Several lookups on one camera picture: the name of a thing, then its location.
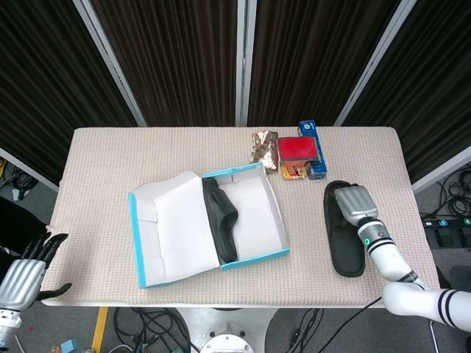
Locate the yellow floor strip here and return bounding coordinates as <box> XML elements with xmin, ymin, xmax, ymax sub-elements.
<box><xmin>91</xmin><ymin>307</ymin><xmax>110</xmax><ymax>353</ymax></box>

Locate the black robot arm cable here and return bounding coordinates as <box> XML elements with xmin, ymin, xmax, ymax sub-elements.
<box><xmin>318</xmin><ymin>296</ymin><xmax>383</xmax><ymax>353</ymax></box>

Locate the grey metal chair leg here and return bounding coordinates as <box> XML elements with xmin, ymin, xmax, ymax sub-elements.
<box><xmin>429</xmin><ymin>318</ymin><xmax>441</xmax><ymax>353</ymax></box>

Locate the light blue shoe box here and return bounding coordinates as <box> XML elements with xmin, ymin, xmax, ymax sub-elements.
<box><xmin>127</xmin><ymin>163</ymin><xmax>291</xmax><ymax>289</ymax></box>

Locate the dark corrugated partition panel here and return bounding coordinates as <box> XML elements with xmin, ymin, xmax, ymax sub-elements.
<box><xmin>90</xmin><ymin>0</ymin><xmax>240</xmax><ymax>128</ymax></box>
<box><xmin>247</xmin><ymin>0</ymin><xmax>402</xmax><ymax>128</ymax></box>
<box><xmin>345</xmin><ymin>0</ymin><xmax>471</xmax><ymax>185</ymax></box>
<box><xmin>0</xmin><ymin>0</ymin><xmax>139</xmax><ymax>185</ymax></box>

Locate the gold foil wrapper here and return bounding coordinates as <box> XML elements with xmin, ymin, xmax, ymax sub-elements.
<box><xmin>250</xmin><ymin>130</ymin><xmax>280</xmax><ymax>174</ymax></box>

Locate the grey aluminium partition post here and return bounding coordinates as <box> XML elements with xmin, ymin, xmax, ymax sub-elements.
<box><xmin>235</xmin><ymin>0</ymin><xmax>255</xmax><ymax>128</ymax></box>
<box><xmin>72</xmin><ymin>0</ymin><xmax>148</xmax><ymax>128</ymax></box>
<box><xmin>333</xmin><ymin>0</ymin><xmax>420</xmax><ymax>128</ymax></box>
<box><xmin>411</xmin><ymin>146</ymin><xmax>471</xmax><ymax>195</ymax></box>
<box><xmin>0</xmin><ymin>146</ymin><xmax>60</xmax><ymax>193</ymax></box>

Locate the black foot pedal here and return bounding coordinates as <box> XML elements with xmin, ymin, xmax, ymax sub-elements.
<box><xmin>426</xmin><ymin>227</ymin><xmax>467</xmax><ymax>253</ymax></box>

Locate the black rubber slipper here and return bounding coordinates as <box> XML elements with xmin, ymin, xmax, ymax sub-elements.
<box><xmin>202</xmin><ymin>176</ymin><xmax>239</xmax><ymax>264</ymax></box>
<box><xmin>322</xmin><ymin>179</ymin><xmax>366</xmax><ymax>277</ymax></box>

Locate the black cable with connector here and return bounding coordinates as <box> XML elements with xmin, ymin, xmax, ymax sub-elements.
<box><xmin>288</xmin><ymin>307</ymin><xmax>321</xmax><ymax>353</ymax></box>

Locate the red lidded orange container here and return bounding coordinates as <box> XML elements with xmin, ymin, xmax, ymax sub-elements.
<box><xmin>276</xmin><ymin>135</ymin><xmax>319</xmax><ymax>168</ymax></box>

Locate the blue cardboard box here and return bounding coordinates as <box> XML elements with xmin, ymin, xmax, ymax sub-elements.
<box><xmin>297</xmin><ymin>120</ymin><xmax>328</xmax><ymax>181</ymax></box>

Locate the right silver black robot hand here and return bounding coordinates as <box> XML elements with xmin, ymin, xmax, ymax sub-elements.
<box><xmin>333</xmin><ymin>182</ymin><xmax>380</xmax><ymax>227</ymax></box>

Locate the yellow red snack packet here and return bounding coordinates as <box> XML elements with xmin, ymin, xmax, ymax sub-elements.
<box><xmin>281</xmin><ymin>163</ymin><xmax>309</xmax><ymax>180</ymax></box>

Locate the black floor cable bundle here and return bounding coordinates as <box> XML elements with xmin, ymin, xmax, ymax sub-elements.
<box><xmin>0</xmin><ymin>157</ymin><xmax>38</xmax><ymax>202</ymax></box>
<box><xmin>112</xmin><ymin>307</ymin><xmax>192</xmax><ymax>353</ymax></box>
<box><xmin>419</xmin><ymin>171</ymin><xmax>471</xmax><ymax>221</ymax></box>

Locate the beige cloth-covered table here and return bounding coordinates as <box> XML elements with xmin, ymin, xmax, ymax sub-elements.
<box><xmin>38</xmin><ymin>126</ymin><xmax>442</xmax><ymax>308</ymax></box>

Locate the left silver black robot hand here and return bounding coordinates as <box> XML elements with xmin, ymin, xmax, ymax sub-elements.
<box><xmin>0</xmin><ymin>232</ymin><xmax>73</xmax><ymax>309</ymax></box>

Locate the white silver robot base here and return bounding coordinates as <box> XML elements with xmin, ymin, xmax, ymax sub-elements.
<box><xmin>176</xmin><ymin>307</ymin><xmax>283</xmax><ymax>353</ymax></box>

